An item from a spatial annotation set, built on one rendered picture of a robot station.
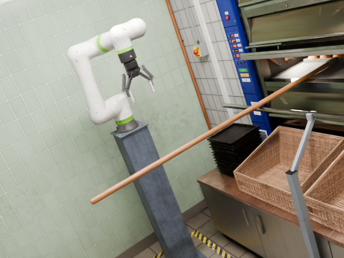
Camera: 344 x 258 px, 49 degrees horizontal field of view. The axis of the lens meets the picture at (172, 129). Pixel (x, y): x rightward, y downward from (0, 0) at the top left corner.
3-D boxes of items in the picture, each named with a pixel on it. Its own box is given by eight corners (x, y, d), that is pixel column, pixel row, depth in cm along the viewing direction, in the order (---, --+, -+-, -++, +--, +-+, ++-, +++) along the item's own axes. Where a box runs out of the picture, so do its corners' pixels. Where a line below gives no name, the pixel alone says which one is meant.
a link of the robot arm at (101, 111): (90, 127, 250) (59, 49, 230) (108, 116, 260) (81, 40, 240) (101, 128, 241) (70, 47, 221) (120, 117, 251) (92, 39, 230)
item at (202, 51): (202, 55, 311) (198, 43, 308) (209, 54, 303) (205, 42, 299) (195, 58, 308) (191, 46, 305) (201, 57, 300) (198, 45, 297)
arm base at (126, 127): (111, 129, 276) (108, 122, 275) (128, 120, 282) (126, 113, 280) (123, 134, 253) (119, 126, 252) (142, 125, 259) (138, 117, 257)
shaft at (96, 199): (92, 206, 175) (90, 200, 174) (91, 204, 178) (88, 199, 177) (330, 66, 242) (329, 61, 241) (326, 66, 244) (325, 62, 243)
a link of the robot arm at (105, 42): (105, 52, 230) (97, 35, 227) (119, 46, 237) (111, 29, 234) (138, 39, 202) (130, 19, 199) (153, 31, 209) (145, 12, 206)
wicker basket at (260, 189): (287, 158, 277) (278, 124, 268) (356, 176, 227) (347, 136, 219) (237, 190, 259) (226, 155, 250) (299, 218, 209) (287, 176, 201)
